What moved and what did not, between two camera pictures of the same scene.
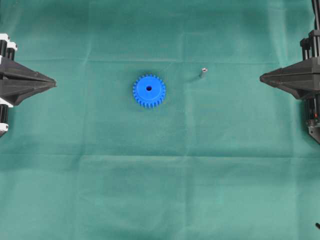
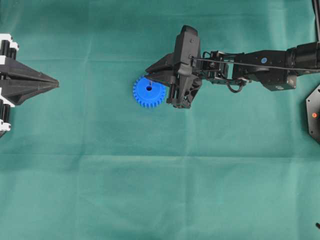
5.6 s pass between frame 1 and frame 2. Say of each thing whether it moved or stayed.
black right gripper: moved
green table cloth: stayed
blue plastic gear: stayed
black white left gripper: stayed
